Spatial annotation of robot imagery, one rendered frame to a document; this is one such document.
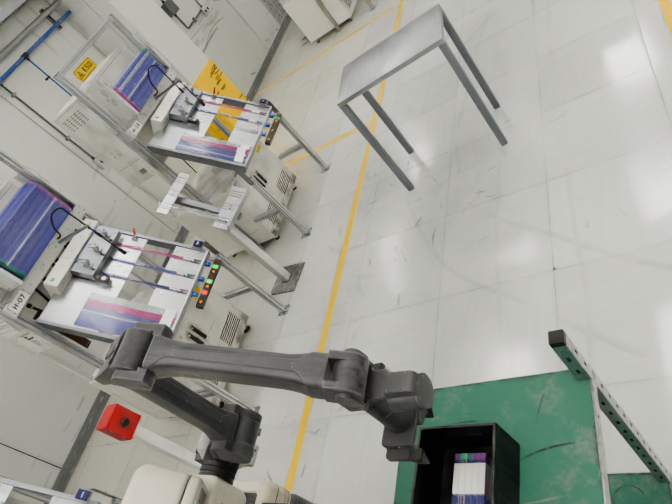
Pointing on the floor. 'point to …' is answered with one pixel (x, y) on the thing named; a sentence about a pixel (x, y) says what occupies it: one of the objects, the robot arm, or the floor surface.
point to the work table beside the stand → (385, 53)
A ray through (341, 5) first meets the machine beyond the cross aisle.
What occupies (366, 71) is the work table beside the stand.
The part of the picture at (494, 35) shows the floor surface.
